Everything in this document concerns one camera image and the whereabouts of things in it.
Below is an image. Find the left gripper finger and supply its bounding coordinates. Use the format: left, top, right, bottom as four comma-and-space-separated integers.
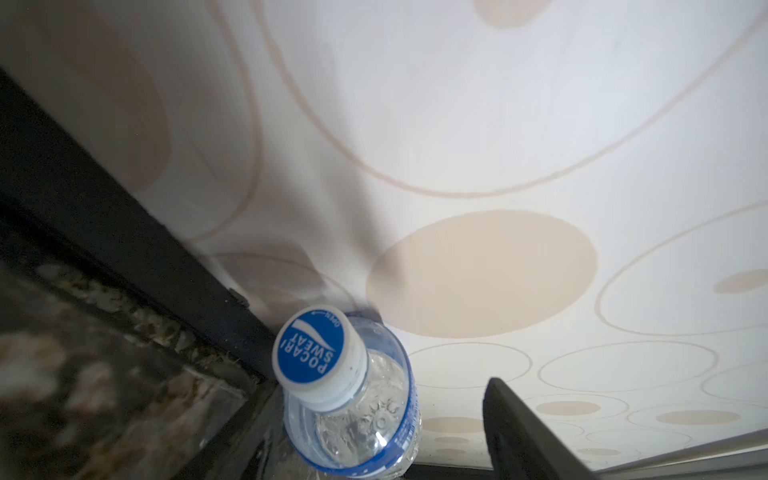
482, 378, 597, 480

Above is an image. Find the blue label water bottle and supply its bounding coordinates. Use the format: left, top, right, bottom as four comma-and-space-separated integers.
272, 305, 422, 479

